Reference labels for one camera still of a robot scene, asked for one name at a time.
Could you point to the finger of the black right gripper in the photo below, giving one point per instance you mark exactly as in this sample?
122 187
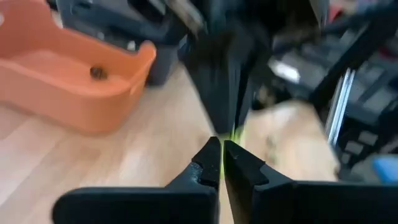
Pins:
256 74
217 77

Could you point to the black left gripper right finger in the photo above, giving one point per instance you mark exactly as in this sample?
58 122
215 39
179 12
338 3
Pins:
311 205

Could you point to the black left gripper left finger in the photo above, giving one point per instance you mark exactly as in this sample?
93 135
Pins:
140 205

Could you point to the green plastic spider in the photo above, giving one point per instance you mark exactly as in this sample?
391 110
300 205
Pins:
236 134

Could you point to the dark translucent plastic skull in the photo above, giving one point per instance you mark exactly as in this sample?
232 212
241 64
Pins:
98 72

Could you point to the orange plastic bin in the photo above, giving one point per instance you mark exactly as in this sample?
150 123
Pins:
62 87

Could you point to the silver aluminium rail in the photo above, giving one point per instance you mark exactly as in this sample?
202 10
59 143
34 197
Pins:
339 105

